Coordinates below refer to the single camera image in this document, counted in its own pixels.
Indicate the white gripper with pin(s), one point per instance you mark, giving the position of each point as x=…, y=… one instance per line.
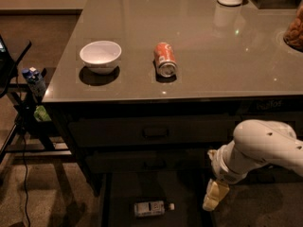
x=220, y=168

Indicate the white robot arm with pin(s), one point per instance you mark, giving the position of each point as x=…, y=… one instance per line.
x=256, y=143

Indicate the middle left drawer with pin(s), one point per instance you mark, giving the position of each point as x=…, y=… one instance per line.
x=150, y=160

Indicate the open bottom left drawer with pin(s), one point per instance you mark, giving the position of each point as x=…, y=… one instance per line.
x=181, y=191

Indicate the top right drawer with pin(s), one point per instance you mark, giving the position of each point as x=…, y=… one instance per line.
x=294, y=119

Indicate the top left drawer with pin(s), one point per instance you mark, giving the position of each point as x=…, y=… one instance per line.
x=135, y=131

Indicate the blue bottle on side stand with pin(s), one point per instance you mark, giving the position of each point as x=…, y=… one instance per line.
x=35, y=81

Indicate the orange soda can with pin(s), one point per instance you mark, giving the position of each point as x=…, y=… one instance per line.
x=165, y=62

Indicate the jar of nuts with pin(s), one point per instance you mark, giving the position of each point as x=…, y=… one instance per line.
x=293, y=36

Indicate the white ceramic bowl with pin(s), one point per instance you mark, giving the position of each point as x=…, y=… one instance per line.
x=101, y=57

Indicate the green packet on stand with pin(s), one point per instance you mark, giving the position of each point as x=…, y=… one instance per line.
x=41, y=114

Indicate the black side table stand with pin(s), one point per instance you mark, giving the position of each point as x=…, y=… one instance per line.
x=25, y=104

